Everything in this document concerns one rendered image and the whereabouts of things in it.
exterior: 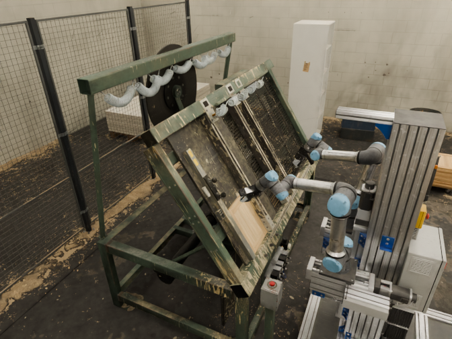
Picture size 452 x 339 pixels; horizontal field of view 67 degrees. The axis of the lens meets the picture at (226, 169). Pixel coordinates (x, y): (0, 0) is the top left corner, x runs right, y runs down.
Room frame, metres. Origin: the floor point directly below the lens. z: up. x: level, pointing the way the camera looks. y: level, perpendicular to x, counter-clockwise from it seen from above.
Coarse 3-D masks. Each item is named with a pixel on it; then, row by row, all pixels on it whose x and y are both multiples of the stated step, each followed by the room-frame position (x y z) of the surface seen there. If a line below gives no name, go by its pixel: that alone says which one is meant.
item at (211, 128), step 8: (224, 104) 2.42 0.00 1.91; (208, 112) 2.42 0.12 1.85; (200, 120) 2.45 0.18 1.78; (208, 120) 2.42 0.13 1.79; (216, 120) 2.43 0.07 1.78; (208, 128) 2.42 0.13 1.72; (216, 128) 2.44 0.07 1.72; (216, 136) 2.39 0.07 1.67; (216, 144) 2.40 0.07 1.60; (224, 144) 2.41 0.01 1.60; (224, 152) 2.37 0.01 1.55; (224, 160) 2.37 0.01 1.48; (232, 160) 2.34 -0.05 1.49; (232, 168) 2.34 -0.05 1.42; (240, 168) 2.35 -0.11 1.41; (240, 176) 2.31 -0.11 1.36; (240, 184) 2.30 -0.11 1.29; (248, 184) 2.32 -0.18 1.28; (256, 200) 2.26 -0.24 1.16; (256, 208) 2.24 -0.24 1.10; (264, 208) 2.27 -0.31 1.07; (264, 216) 2.21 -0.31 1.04; (264, 224) 2.21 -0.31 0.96; (272, 224) 2.22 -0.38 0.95
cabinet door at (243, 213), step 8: (232, 208) 2.08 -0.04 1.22; (240, 208) 2.15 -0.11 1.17; (248, 208) 2.21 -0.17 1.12; (232, 216) 2.03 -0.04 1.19; (240, 216) 2.09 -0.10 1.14; (248, 216) 2.15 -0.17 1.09; (256, 216) 2.22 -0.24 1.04; (240, 224) 2.03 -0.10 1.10; (248, 224) 2.10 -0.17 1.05; (256, 224) 2.16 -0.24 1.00; (248, 232) 2.04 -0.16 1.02; (256, 232) 2.10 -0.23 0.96; (264, 232) 2.16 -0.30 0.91; (248, 240) 1.98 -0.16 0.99; (256, 240) 2.04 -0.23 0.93; (256, 248) 1.99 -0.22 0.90
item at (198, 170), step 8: (184, 152) 2.10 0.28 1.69; (192, 160) 2.07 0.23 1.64; (192, 168) 2.07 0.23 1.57; (200, 168) 2.08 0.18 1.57; (200, 176) 2.04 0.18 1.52; (216, 200) 1.99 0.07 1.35; (224, 208) 1.99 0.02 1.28; (232, 224) 1.95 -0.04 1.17; (232, 232) 1.94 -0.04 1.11; (240, 232) 1.95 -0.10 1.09; (240, 240) 1.91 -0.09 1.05; (248, 248) 1.90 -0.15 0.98; (248, 256) 1.88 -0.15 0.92
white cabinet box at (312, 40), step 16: (304, 32) 6.01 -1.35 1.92; (320, 32) 5.90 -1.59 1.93; (304, 48) 6.00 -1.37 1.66; (320, 48) 5.88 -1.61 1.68; (304, 64) 5.99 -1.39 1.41; (320, 64) 5.87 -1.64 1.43; (304, 80) 5.97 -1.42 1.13; (320, 80) 5.86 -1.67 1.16; (304, 96) 5.96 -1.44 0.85; (320, 96) 5.84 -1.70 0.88; (304, 112) 5.95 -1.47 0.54; (320, 112) 6.25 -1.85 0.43; (304, 128) 5.94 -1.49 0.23; (320, 128) 6.37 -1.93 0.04
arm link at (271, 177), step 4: (268, 172) 1.82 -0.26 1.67; (272, 172) 1.82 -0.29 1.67; (264, 176) 1.83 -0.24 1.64; (268, 176) 1.80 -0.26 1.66; (272, 176) 1.79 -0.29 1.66; (276, 176) 1.81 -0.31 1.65; (260, 180) 1.84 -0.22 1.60; (264, 180) 1.81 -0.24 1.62; (268, 180) 1.80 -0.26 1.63; (272, 180) 1.79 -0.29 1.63; (276, 180) 1.80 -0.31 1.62; (260, 184) 1.83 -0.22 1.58; (264, 184) 1.81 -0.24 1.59; (268, 184) 1.79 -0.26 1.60; (272, 184) 1.78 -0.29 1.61
